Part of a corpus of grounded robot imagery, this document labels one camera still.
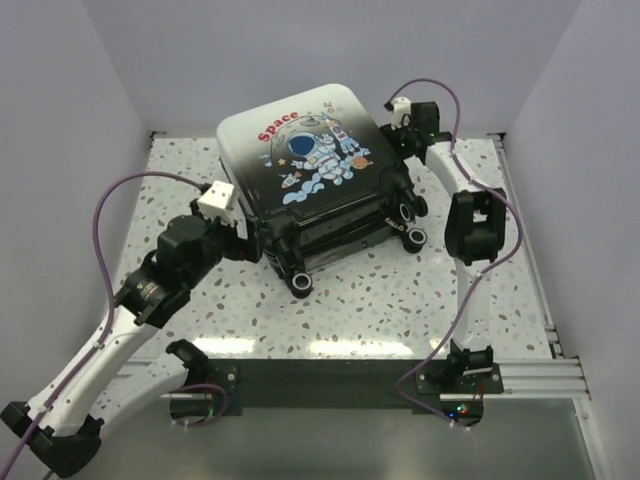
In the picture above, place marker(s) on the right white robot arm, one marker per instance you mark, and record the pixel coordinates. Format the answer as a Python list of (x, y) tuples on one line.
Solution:
[(474, 235)]

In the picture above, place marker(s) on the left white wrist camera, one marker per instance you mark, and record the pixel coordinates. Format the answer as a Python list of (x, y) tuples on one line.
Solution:
[(217, 202)]

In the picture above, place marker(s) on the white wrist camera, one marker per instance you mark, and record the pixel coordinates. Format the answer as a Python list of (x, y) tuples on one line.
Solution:
[(217, 202), (400, 110)]

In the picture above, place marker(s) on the aluminium frame rail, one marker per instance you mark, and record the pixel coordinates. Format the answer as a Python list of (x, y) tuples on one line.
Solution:
[(555, 379)]

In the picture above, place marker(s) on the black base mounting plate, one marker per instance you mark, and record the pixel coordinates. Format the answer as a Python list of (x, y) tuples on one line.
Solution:
[(230, 387)]

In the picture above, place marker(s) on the black suitcase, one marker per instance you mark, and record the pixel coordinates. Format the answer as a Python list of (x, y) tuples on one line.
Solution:
[(317, 182)]

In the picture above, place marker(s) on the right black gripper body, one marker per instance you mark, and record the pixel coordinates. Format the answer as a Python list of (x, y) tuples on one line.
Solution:
[(399, 139)]

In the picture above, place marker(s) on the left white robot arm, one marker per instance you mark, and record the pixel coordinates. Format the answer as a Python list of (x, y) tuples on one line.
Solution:
[(65, 423)]

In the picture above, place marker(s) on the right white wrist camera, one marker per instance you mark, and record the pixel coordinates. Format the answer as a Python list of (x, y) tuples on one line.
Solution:
[(400, 110)]

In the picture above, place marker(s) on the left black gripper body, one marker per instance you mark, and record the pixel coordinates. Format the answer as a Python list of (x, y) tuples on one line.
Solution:
[(222, 241)]

